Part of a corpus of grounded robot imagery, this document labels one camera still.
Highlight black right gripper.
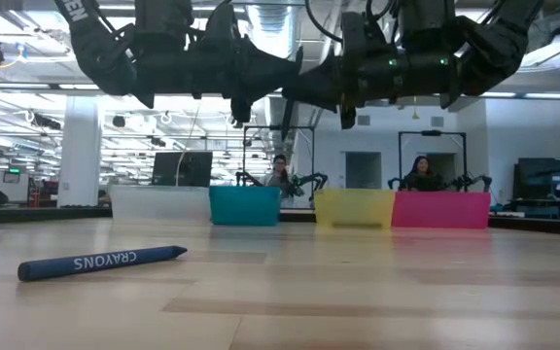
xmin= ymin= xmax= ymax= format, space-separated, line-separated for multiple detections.
xmin=283 ymin=12 xmax=405 ymax=130

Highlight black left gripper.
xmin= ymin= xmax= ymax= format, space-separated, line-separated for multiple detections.
xmin=194 ymin=36 xmax=295 ymax=123

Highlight blue crayon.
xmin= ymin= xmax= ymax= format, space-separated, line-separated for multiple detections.
xmin=17 ymin=244 xmax=189 ymax=283

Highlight person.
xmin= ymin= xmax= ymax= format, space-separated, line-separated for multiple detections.
xmin=259 ymin=153 xmax=306 ymax=199
xmin=399 ymin=155 xmax=445 ymax=193

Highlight black monitor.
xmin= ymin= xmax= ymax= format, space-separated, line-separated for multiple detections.
xmin=151 ymin=151 xmax=214 ymax=189

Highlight yellow plastic bin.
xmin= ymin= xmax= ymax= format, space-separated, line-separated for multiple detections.
xmin=313 ymin=188 xmax=397 ymax=230

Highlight teal plastic bin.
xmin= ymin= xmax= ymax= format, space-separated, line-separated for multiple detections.
xmin=208 ymin=185 xmax=282 ymax=228

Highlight clear plastic bin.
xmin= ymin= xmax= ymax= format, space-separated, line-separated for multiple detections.
xmin=109 ymin=185 xmax=212 ymax=223

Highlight pink plastic bin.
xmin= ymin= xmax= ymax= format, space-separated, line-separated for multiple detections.
xmin=390 ymin=191 xmax=492 ymax=230

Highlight white column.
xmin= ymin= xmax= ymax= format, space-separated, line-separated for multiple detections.
xmin=56 ymin=95 xmax=103 ymax=209

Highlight black equipment rack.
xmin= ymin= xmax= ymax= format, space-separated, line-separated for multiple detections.
xmin=511 ymin=155 xmax=560 ymax=221

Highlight black frame stand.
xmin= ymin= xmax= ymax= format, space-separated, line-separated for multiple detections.
xmin=242 ymin=124 xmax=317 ymax=195
xmin=397 ymin=128 xmax=468 ymax=193

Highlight silver spiral duct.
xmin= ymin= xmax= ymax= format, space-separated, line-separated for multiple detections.
xmin=245 ymin=0 xmax=305 ymax=128

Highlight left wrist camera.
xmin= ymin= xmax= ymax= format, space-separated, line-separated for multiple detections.
xmin=205 ymin=3 xmax=236 ymax=55

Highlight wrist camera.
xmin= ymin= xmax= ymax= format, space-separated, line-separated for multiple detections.
xmin=357 ymin=9 xmax=389 ymax=53
xmin=205 ymin=3 xmax=236 ymax=55

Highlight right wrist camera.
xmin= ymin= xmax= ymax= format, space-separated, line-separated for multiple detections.
xmin=357 ymin=9 xmax=389 ymax=53

